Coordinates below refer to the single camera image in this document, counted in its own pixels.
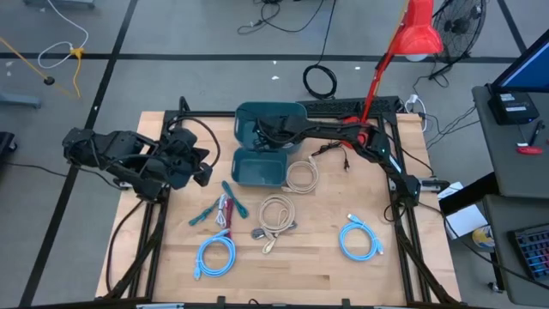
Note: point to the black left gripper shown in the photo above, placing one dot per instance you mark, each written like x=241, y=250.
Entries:
x=182, y=150

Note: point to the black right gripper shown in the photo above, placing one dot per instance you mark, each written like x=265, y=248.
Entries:
x=287, y=126

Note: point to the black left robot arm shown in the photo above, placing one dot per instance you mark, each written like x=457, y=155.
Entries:
x=116, y=159

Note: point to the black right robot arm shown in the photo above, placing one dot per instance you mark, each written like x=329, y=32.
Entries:
x=364, y=137

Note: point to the large teal plastic bin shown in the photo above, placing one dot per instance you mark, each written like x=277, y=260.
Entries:
x=244, y=129

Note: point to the black keyboard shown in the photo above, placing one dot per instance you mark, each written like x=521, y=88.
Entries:
x=326, y=107

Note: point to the white plug adapter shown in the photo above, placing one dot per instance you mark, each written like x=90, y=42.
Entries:
x=412, y=99

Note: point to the black floor puck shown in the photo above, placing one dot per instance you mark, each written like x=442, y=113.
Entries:
x=49, y=80

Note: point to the red desk lamp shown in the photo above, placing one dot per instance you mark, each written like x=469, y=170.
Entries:
x=416, y=34

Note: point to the grey stand foot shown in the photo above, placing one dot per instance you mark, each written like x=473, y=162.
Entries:
x=19, y=101
x=60, y=3

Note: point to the black caster wheel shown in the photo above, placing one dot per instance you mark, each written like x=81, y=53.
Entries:
x=5, y=143

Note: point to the white paper sheet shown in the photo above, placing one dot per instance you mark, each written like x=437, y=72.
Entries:
x=465, y=221

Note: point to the black floor fan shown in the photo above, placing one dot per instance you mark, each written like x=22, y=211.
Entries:
x=459, y=26

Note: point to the yellow blue round disc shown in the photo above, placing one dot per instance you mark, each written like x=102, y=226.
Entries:
x=482, y=237

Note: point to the black box device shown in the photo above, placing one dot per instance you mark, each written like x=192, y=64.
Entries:
x=512, y=107

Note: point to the grey desk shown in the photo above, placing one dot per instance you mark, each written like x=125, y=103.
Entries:
x=510, y=171
x=514, y=210

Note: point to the red marker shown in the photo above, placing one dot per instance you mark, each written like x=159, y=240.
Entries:
x=529, y=150

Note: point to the black computer monitor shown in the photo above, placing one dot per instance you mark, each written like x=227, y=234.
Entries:
x=527, y=68

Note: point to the black pen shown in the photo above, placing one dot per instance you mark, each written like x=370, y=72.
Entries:
x=536, y=132

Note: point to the backlit colourful keyboard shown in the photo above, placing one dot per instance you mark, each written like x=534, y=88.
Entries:
x=534, y=253

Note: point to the black aluminium table frame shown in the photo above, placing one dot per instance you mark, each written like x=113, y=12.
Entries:
x=223, y=114

